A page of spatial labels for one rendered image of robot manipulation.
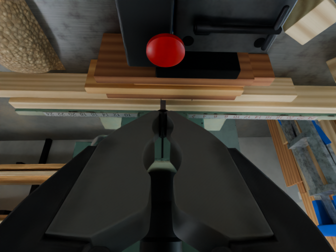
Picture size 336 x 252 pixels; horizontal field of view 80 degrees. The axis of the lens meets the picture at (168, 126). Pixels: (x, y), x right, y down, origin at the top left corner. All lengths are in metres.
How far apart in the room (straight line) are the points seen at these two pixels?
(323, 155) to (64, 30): 1.06
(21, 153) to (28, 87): 3.06
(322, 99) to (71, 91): 0.44
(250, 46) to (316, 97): 0.27
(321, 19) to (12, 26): 0.36
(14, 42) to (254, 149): 2.79
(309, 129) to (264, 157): 1.81
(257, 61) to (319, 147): 0.83
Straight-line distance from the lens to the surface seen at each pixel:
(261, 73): 0.33
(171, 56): 0.16
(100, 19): 0.31
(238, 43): 0.20
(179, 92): 0.31
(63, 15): 0.32
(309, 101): 0.44
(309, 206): 2.24
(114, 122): 0.74
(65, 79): 0.39
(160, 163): 0.25
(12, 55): 0.35
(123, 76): 0.26
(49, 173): 2.51
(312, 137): 1.15
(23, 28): 0.33
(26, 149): 3.43
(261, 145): 2.98
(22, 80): 0.42
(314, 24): 0.31
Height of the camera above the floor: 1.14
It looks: 28 degrees down
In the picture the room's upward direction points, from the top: 180 degrees counter-clockwise
